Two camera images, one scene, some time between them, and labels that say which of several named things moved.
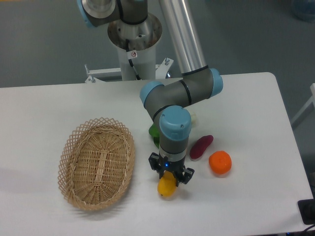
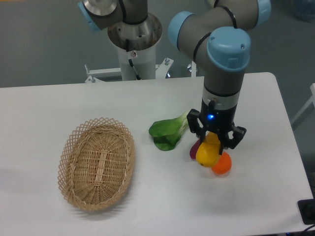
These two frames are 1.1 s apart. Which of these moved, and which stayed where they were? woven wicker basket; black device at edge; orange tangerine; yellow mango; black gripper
Moved: black gripper; yellow mango
Stayed: woven wicker basket; black device at edge; orange tangerine
